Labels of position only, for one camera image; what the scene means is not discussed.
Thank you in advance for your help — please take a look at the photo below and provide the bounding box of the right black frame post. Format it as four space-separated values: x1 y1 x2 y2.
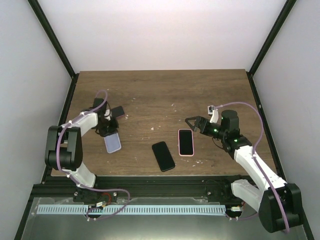
248 0 298 75

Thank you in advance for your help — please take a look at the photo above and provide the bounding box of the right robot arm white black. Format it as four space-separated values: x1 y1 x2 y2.
185 110 304 233

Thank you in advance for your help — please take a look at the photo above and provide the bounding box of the left black frame post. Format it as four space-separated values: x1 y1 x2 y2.
26 0 77 78

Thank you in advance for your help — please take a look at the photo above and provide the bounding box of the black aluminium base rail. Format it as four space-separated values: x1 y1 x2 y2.
30 175 253 203

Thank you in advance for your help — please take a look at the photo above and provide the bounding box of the pink phone case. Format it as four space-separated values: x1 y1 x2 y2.
177 128 196 158

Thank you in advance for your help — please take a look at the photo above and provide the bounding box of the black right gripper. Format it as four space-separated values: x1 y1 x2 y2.
185 116 227 141

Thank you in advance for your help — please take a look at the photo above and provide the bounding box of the black phone case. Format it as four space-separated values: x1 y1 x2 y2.
151 140 176 173

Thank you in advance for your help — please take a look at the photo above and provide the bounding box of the black smartphone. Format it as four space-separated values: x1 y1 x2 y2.
152 142 175 171

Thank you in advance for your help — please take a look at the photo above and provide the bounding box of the white slotted cable duct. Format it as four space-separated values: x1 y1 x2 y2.
35 204 226 216

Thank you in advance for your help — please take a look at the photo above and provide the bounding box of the black frame post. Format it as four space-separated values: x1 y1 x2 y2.
26 0 77 78
248 0 298 75

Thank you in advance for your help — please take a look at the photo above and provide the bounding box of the lavender phone case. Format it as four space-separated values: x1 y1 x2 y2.
103 132 122 154

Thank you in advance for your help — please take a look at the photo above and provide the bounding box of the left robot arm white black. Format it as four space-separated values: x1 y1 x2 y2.
44 97 122 202

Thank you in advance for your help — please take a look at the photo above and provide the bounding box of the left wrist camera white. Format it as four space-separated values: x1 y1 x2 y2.
104 109 112 121

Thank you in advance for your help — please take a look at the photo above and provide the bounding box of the dark red smartphone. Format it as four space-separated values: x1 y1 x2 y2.
111 106 125 119

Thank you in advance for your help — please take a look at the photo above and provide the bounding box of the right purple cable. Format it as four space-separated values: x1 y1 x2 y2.
214 101 291 235

